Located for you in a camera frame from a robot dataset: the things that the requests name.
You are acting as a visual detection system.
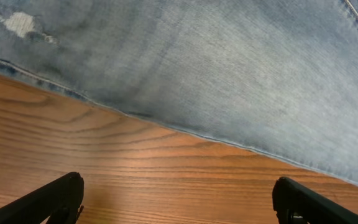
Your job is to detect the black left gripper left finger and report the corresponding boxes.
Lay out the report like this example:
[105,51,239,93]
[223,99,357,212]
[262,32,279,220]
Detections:
[0,172,84,224]

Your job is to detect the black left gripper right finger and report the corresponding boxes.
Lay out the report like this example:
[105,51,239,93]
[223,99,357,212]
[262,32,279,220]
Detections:
[272,177,358,224]

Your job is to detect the light blue denim jeans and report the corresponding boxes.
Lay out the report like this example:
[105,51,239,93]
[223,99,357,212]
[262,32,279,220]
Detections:
[0,0,358,185]

